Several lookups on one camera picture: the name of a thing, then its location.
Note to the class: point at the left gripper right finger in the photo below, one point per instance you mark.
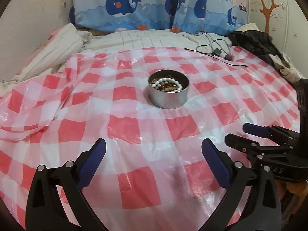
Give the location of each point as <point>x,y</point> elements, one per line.
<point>262,210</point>

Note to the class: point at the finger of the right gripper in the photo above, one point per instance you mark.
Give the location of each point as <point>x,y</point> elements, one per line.
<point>249,146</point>
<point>277,134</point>

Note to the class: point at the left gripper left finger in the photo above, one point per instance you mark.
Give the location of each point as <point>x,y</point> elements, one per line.
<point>44,209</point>

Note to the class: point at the person right hand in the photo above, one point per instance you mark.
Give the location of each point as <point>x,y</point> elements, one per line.
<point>291,196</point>

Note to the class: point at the white patterned cloth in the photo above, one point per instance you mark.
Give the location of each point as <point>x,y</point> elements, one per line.
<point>286,68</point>

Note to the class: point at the black jacket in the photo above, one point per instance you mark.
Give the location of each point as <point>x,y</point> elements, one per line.
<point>256,42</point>

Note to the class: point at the round silver metal tin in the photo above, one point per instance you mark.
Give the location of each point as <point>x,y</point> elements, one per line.
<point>168,89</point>

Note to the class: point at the red white checkered plastic sheet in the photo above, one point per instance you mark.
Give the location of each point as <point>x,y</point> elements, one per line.
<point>153,176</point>

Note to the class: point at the white wardrobe with tree decal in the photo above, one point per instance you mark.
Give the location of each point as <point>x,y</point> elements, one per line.
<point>285,22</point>

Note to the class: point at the blue whale pattern pillow right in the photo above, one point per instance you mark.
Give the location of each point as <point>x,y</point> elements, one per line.
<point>212,16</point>

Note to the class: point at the blue whale pattern pillow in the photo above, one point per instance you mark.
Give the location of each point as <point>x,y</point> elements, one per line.
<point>117,15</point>
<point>212,16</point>

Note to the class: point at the white striped quilt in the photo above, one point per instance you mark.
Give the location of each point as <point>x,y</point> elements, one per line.
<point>21,62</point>

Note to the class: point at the blue whale pattern pillow left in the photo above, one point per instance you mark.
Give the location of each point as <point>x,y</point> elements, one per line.
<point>117,15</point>

